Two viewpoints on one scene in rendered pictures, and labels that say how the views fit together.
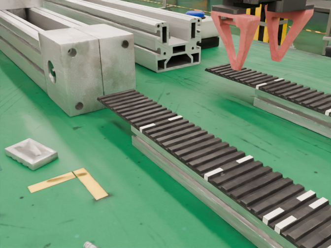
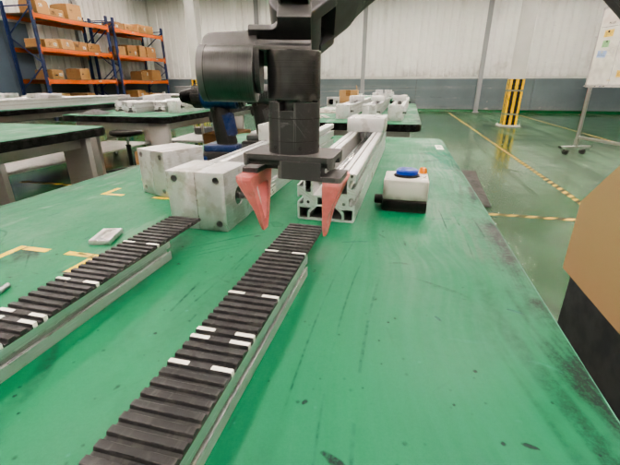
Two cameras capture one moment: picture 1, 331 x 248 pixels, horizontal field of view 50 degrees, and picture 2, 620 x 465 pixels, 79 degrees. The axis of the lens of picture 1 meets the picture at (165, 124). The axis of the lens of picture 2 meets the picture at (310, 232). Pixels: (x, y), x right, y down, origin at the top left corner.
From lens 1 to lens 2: 0.50 m
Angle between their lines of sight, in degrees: 44
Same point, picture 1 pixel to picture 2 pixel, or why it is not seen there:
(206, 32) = (404, 193)
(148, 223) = not seen: hidden behind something
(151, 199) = not seen: hidden behind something
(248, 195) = (36, 297)
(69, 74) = (172, 193)
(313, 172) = (154, 331)
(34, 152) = (103, 235)
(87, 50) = (184, 179)
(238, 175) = (64, 287)
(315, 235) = not seen: outside the picture
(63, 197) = (62, 263)
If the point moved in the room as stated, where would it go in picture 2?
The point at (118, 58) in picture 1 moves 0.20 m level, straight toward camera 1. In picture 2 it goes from (210, 191) to (67, 225)
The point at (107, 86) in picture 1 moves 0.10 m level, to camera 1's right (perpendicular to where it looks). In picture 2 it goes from (201, 212) to (234, 229)
